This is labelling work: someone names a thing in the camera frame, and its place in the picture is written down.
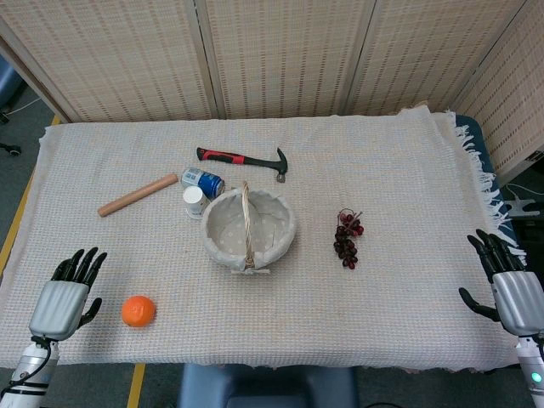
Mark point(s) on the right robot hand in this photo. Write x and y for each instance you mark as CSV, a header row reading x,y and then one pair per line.
x,y
513,296

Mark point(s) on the blue table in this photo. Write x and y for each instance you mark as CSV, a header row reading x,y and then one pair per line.
x,y
489,140

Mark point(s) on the wooden rolling pin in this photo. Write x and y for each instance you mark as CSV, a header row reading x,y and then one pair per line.
x,y
137,194

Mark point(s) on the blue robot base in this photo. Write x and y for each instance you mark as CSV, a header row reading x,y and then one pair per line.
x,y
268,387

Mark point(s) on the wicker basket with fabric lining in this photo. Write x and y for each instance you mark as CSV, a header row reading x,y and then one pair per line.
x,y
248,231

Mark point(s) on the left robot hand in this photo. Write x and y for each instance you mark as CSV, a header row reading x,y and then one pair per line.
x,y
57,304

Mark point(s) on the bunch of dark red grapes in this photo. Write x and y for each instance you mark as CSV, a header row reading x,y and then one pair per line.
x,y
347,240

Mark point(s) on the blue and white drink can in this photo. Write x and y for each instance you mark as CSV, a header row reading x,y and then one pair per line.
x,y
203,181

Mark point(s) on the orange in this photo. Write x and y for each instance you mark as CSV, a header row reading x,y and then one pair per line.
x,y
138,311

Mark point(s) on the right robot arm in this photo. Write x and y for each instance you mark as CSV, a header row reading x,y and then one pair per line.
x,y
530,370

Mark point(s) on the white plastic bottle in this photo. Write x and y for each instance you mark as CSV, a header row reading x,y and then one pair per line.
x,y
194,202

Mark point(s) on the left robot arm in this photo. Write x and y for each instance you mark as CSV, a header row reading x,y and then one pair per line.
x,y
30,370

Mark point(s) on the red and black claw hammer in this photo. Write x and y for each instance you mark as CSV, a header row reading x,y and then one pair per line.
x,y
242,160

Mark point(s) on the woven folding screen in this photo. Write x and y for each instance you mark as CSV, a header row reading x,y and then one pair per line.
x,y
272,55

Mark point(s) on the white waffle-weave tablecloth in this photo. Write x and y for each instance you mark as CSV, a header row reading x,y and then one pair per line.
x,y
272,238

